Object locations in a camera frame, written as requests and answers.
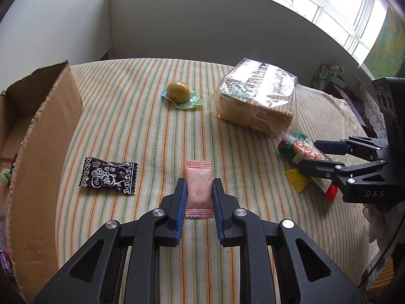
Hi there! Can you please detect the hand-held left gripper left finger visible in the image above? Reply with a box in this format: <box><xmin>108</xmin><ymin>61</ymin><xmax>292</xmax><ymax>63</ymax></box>
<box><xmin>33</xmin><ymin>177</ymin><xmax>188</xmax><ymax>304</ymax></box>

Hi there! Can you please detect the black candy wrapper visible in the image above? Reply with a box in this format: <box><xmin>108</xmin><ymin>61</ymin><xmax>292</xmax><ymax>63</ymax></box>
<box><xmin>78</xmin><ymin>156</ymin><xmax>138</xmax><ymax>196</ymax></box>

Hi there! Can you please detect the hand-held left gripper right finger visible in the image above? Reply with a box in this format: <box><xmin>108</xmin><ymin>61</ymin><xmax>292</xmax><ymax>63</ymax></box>
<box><xmin>211</xmin><ymin>178</ymin><xmax>366</xmax><ymax>304</ymax></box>

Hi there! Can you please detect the wall poster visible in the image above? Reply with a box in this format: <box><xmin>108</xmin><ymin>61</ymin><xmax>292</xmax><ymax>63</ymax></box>
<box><xmin>362</xmin><ymin>6</ymin><xmax>405</xmax><ymax>80</ymax></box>

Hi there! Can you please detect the green carton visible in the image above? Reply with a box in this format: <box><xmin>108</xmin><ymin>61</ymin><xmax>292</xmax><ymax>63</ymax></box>
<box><xmin>308</xmin><ymin>63</ymin><xmax>344</xmax><ymax>89</ymax></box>

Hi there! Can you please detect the person's right hand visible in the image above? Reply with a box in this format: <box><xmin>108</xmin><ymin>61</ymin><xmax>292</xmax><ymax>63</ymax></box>
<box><xmin>362</xmin><ymin>201</ymin><xmax>393</xmax><ymax>258</ymax></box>

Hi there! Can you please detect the white lace cloth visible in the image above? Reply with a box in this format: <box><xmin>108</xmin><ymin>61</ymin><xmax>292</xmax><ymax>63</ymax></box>
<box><xmin>353</xmin><ymin>66</ymin><xmax>388</xmax><ymax>140</ymax></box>

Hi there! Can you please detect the red and green snack packet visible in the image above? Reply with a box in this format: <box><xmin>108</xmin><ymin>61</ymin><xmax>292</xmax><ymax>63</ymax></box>
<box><xmin>277</xmin><ymin>129</ymin><xmax>339</xmax><ymax>204</ymax></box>

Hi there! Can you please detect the yellow candy in green wrapper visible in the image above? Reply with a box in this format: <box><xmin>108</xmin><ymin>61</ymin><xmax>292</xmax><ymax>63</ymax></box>
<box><xmin>161</xmin><ymin>81</ymin><xmax>205</xmax><ymax>110</ymax></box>

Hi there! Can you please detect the small yellow packet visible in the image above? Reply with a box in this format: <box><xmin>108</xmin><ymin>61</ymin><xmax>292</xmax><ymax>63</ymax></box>
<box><xmin>285</xmin><ymin>168</ymin><xmax>314</xmax><ymax>194</ymax></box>

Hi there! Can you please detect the striped tablecloth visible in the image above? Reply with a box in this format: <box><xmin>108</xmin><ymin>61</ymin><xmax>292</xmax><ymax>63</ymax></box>
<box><xmin>54</xmin><ymin>58</ymin><xmax>385</xmax><ymax>295</ymax></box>

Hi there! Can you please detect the bagged sliced bread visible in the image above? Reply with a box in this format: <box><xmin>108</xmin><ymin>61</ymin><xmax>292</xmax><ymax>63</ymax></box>
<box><xmin>211</xmin><ymin>58</ymin><xmax>299</xmax><ymax>137</ymax></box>

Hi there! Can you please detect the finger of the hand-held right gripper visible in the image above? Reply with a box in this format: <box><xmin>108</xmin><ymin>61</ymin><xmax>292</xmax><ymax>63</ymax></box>
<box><xmin>297</xmin><ymin>159</ymin><xmax>388</xmax><ymax>197</ymax></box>
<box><xmin>315</xmin><ymin>136</ymin><xmax>390</xmax><ymax>162</ymax></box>

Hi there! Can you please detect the white framed window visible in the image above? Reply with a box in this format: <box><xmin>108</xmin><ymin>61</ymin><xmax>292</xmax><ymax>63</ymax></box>
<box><xmin>114</xmin><ymin>0</ymin><xmax>388</xmax><ymax>65</ymax></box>

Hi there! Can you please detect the pink candy packet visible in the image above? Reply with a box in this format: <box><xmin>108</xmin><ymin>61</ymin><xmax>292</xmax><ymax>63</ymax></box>
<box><xmin>186</xmin><ymin>160</ymin><xmax>213</xmax><ymax>220</ymax></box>

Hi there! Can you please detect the brown cardboard box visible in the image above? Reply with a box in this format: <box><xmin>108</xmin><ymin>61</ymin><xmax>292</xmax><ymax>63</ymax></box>
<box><xmin>0</xmin><ymin>60</ymin><xmax>83</xmax><ymax>304</ymax></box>

